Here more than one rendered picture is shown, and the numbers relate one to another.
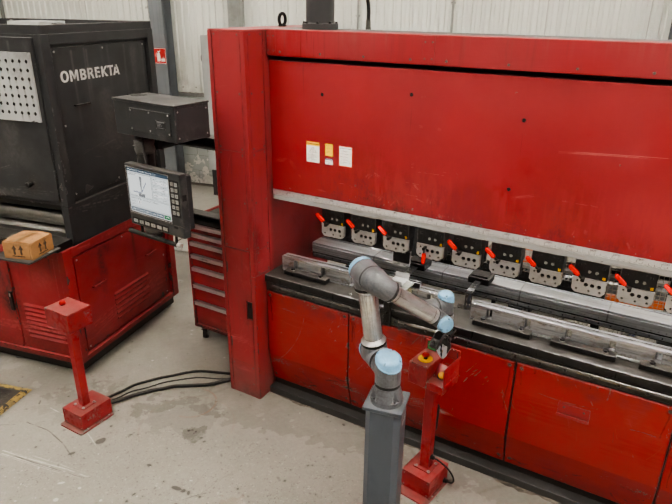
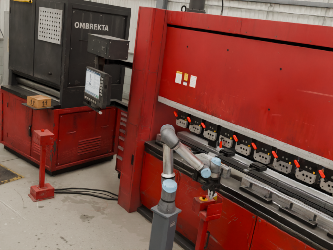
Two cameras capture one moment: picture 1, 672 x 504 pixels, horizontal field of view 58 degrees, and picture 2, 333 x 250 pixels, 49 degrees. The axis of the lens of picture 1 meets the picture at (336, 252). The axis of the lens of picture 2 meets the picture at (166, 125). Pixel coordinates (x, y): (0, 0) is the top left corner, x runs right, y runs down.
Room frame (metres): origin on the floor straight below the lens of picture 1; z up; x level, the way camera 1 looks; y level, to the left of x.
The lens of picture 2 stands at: (-0.24, -0.93, 2.18)
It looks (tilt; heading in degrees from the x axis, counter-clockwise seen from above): 16 degrees down; 18
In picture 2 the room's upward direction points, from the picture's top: 8 degrees clockwise
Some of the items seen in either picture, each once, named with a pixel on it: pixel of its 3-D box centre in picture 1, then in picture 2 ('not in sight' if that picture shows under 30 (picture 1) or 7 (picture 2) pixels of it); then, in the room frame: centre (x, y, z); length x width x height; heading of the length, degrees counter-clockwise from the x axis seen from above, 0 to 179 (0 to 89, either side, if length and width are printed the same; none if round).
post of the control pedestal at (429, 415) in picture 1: (429, 424); (200, 241); (2.57, -0.50, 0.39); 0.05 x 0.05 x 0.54; 51
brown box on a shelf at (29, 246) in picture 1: (24, 244); (37, 101); (3.42, 1.91, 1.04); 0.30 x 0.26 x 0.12; 71
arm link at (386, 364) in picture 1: (387, 367); (169, 189); (2.27, -0.23, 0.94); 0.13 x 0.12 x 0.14; 21
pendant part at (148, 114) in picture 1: (166, 174); (104, 76); (3.30, 0.96, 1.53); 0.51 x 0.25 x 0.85; 55
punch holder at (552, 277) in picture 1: (547, 266); (285, 160); (2.69, -1.03, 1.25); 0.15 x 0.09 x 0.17; 60
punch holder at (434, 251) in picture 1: (432, 242); (228, 137); (2.99, -0.52, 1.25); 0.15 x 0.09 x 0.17; 60
